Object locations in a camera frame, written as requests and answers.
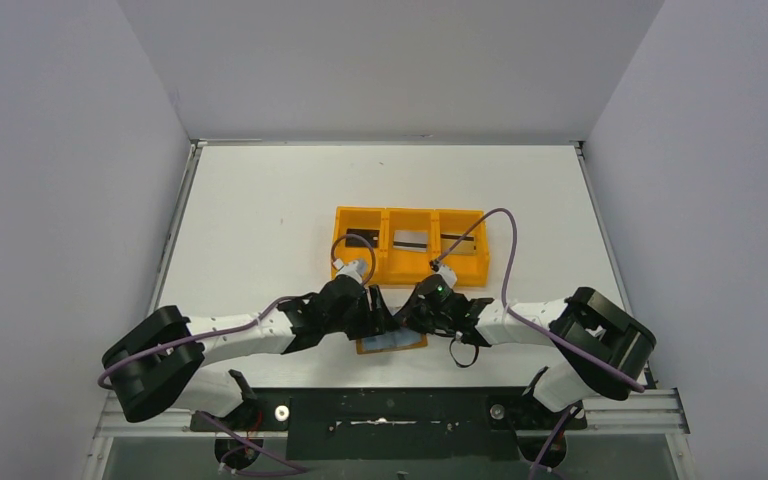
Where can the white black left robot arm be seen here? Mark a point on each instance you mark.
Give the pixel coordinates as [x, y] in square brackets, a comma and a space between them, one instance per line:
[167, 360]

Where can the yellow right plastic bin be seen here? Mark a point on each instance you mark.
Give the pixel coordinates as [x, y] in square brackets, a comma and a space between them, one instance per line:
[471, 271]

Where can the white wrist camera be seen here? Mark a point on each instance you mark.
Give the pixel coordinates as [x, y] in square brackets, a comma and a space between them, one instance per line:
[445, 272]
[355, 269]

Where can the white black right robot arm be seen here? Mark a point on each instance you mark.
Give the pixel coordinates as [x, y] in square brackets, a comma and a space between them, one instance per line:
[604, 349]

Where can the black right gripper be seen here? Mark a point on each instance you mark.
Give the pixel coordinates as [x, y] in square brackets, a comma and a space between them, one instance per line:
[417, 306]

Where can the black card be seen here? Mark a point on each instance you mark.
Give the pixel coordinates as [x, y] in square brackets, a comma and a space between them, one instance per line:
[362, 238]

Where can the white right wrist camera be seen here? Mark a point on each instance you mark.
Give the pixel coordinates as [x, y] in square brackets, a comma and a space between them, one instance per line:
[445, 272]

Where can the silver card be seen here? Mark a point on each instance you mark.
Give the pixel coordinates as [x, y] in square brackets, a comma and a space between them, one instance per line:
[411, 240]

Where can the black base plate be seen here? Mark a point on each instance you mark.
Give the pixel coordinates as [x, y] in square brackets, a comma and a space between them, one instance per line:
[495, 423]

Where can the yellow middle plastic bin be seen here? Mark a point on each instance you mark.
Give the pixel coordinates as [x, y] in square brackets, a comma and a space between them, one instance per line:
[405, 267]

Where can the orange leather card holder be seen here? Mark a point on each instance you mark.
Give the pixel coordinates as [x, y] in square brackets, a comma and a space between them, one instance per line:
[383, 322]

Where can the gold card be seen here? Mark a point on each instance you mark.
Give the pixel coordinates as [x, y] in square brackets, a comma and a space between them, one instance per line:
[456, 244]

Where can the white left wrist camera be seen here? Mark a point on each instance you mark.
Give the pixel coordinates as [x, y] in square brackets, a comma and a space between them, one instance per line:
[355, 269]

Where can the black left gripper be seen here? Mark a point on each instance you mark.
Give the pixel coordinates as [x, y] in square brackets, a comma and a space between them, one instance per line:
[365, 302]

